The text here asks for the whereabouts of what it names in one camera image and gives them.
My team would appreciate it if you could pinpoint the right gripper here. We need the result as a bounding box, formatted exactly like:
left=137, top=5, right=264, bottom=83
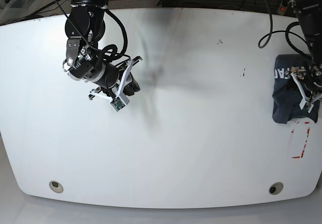
left=89, top=56, right=142, bottom=102

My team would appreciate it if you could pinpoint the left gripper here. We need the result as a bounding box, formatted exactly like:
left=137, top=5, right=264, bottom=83
left=290, top=64, right=321, bottom=106

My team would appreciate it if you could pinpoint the dark blue T-shirt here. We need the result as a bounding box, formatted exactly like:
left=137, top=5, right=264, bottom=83
left=272, top=54, right=320, bottom=124

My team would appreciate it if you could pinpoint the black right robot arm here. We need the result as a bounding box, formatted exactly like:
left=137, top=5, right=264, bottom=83
left=63, top=0, right=141, bottom=100

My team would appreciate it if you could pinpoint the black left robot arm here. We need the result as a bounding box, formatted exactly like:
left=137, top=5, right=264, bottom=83
left=289, top=0, right=321, bottom=105

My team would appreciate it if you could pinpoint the red tape marking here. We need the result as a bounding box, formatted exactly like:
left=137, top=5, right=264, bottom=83
left=288, top=120, right=311, bottom=159

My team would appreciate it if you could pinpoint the black power strip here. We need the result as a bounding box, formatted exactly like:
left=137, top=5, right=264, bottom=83
left=277, top=0, right=290, bottom=16

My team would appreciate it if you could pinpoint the right table grommet hole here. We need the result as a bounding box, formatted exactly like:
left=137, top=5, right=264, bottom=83
left=269, top=182, right=284, bottom=195

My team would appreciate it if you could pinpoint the table grommet hole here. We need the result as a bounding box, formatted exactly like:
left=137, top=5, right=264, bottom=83
left=269, top=182, right=284, bottom=195
left=49, top=181, right=63, bottom=193

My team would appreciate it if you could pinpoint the left table grommet hole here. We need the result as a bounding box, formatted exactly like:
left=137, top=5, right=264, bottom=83
left=49, top=181, right=63, bottom=193

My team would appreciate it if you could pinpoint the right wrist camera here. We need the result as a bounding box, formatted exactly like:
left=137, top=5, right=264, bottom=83
left=110, top=96, right=129, bottom=112

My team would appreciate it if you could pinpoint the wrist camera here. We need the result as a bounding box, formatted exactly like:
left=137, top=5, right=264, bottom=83
left=299, top=99, right=314, bottom=113
left=110, top=96, right=129, bottom=112

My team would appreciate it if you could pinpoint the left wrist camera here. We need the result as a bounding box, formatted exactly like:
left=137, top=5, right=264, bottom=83
left=299, top=99, right=314, bottom=113

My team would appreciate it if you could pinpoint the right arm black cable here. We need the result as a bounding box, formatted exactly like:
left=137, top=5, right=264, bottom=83
left=45, top=0, right=131, bottom=63

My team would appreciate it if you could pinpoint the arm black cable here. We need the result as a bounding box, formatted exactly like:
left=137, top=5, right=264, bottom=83
left=45, top=0, right=131, bottom=63
left=258, top=0, right=312, bottom=58

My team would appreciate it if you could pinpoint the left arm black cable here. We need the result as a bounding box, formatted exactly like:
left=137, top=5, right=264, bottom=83
left=258, top=0, right=312, bottom=58

